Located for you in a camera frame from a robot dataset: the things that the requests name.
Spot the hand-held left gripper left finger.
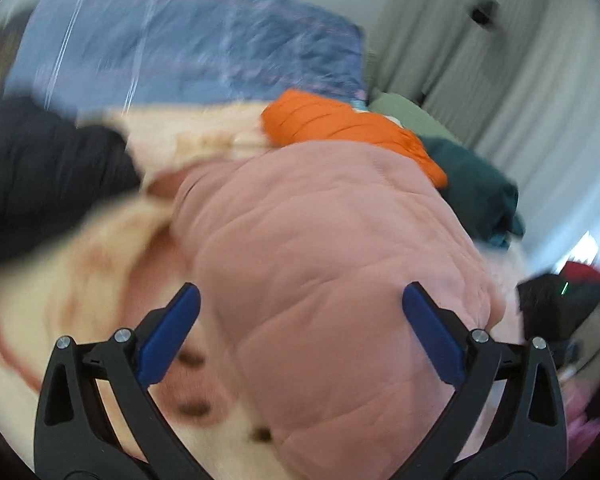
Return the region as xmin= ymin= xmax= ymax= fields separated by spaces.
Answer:
xmin=32 ymin=282 xmax=216 ymax=480

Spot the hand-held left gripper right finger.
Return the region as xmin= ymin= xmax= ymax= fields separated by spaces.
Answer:
xmin=380 ymin=281 xmax=568 ymax=480

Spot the pink quilted jacket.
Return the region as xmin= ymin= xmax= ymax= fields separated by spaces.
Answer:
xmin=170 ymin=140 xmax=506 ymax=480

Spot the red cloth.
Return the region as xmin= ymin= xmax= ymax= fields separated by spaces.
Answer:
xmin=559 ymin=260 xmax=600 ymax=287

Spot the cream printed blanket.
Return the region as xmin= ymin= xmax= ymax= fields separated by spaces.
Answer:
xmin=0 ymin=100 xmax=291 ymax=480

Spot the dark teal garment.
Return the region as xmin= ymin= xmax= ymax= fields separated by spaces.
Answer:
xmin=420 ymin=136 xmax=526 ymax=251

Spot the black garment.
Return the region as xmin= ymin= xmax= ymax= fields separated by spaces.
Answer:
xmin=0 ymin=92 xmax=143 ymax=266

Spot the grey curtain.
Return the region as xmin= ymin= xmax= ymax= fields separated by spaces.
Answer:
xmin=370 ymin=0 xmax=600 ymax=261

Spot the light green cloth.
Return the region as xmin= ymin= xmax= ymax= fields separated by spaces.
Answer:
xmin=367 ymin=92 xmax=463 ymax=146

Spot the orange garment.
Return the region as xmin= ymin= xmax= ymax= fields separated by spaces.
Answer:
xmin=261 ymin=89 xmax=448 ymax=188

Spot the blue striped blanket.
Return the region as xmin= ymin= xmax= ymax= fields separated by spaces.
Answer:
xmin=5 ymin=0 xmax=368 ymax=111

